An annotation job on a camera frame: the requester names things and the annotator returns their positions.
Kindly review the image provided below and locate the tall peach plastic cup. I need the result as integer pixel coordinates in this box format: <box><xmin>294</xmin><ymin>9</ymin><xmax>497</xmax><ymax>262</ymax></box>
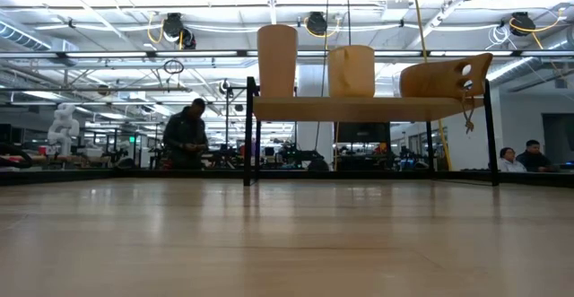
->
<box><xmin>256</xmin><ymin>23</ymin><xmax>300</xmax><ymax>99</ymax></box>

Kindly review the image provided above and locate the black monitor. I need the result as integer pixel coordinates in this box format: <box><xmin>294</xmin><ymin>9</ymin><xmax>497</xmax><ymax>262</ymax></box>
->
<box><xmin>335</xmin><ymin>121</ymin><xmax>392</xmax><ymax>145</ymax></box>

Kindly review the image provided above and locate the black hanging cable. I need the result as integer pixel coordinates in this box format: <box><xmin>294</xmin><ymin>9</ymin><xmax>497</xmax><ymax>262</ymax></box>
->
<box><xmin>344</xmin><ymin>0</ymin><xmax>353</xmax><ymax>47</ymax></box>

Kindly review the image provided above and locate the black cable loop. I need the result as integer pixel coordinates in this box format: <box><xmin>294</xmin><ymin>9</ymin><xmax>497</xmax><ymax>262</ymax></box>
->
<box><xmin>162</xmin><ymin>58</ymin><xmax>186</xmax><ymax>75</ymax></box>

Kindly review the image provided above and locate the wooden cup with holed handle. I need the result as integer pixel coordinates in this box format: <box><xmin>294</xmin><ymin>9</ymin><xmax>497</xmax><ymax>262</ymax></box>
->
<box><xmin>398</xmin><ymin>53</ymin><xmax>494</xmax><ymax>135</ymax></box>

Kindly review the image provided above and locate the cream mug with handle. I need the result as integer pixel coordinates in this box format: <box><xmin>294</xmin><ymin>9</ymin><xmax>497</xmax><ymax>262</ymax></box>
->
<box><xmin>326</xmin><ymin>44</ymin><xmax>376</xmax><ymax>99</ymax></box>

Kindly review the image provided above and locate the black curved hose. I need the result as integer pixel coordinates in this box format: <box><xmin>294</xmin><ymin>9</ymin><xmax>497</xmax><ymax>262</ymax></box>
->
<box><xmin>0</xmin><ymin>142</ymin><xmax>33</xmax><ymax>170</ymax></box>

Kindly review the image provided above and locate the black reel with yellow cable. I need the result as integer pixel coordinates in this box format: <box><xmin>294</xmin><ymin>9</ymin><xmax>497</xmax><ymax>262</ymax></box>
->
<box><xmin>509</xmin><ymin>8</ymin><xmax>566</xmax><ymax>51</ymax></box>
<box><xmin>147</xmin><ymin>12</ymin><xmax>197</xmax><ymax>50</ymax></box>
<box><xmin>299</xmin><ymin>11</ymin><xmax>342</xmax><ymax>38</ymax></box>

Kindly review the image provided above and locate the wooden shelf with black frame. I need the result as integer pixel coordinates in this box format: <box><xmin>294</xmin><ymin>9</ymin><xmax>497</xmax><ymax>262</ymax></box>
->
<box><xmin>243</xmin><ymin>75</ymin><xmax>500</xmax><ymax>188</ymax></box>

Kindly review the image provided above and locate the yellow hanging cable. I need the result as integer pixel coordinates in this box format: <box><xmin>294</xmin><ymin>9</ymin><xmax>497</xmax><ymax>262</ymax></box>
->
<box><xmin>411</xmin><ymin>0</ymin><xmax>453</xmax><ymax>171</ymax></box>

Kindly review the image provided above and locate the person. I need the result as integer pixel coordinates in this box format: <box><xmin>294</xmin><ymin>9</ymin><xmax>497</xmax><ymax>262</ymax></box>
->
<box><xmin>515</xmin><ymin>138</ymin><xmax>558</xmax><ymax>173</ymax></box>
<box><xmin>161</xmin><ymin>98</ymin><xmax>211</xmax><ymax>170</ymax></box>
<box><xmin>497</xmin><ymin>146</ymin><xmax>527</xmax><ymax>174</ymax></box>

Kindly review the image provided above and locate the white cable coil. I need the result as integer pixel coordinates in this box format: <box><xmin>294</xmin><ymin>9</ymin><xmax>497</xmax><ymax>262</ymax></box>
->
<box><xmin>487</xmin><ymin>23</ymin><xmax>511</xmax><ymax>47</ymax></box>

